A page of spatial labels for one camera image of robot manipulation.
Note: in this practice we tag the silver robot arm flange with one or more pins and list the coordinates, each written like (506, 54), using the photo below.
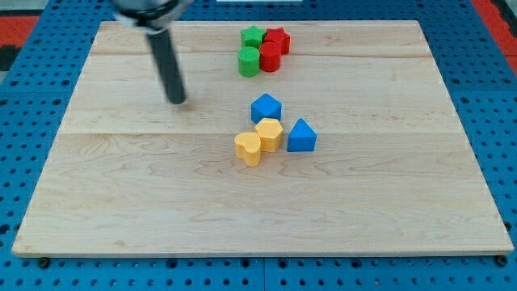
(154, 15)

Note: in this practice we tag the wooden board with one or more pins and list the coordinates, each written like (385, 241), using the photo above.
(392, 173)

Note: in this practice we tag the green star block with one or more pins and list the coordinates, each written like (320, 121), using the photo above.
(252, 36)

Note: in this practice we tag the red star block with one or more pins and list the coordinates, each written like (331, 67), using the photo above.
(280, 37)

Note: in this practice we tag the yellow heart block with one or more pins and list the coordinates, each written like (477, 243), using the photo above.
(248, 148)

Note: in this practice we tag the yellow hexagon block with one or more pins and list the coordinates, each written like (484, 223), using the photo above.
(271, 133)

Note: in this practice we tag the blue pentagon block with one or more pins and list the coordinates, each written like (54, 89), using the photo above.
(265, 106)

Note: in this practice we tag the blue triangle block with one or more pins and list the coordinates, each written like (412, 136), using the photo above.
(302, 138)

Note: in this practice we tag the green cylinder block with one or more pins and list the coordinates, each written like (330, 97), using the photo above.
(248, 61)

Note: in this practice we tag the red cylinder block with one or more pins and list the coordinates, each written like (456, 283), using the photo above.
(270, 56)

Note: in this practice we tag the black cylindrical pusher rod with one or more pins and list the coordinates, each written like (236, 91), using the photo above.
(162, 48)

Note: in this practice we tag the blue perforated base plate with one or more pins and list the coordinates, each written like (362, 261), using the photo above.
(476, 71)

